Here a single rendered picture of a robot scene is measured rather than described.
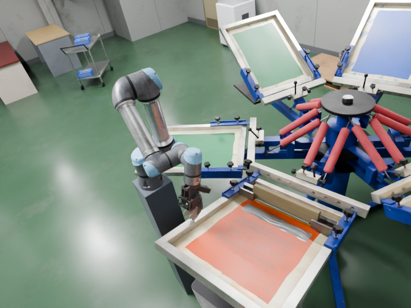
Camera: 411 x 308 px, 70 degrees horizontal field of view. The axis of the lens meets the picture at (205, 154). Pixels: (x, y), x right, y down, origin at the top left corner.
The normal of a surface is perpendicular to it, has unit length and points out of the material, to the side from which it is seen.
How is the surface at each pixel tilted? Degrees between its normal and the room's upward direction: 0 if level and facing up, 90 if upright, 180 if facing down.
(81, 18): 90
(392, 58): 32
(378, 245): 0
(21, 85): 90
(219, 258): 19
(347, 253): 0
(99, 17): 90
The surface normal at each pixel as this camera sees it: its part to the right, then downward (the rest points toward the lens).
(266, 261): 0.05, -0.90
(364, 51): -0.47, -0.34
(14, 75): 0.57, 0.45
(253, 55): 0.05, -0.35
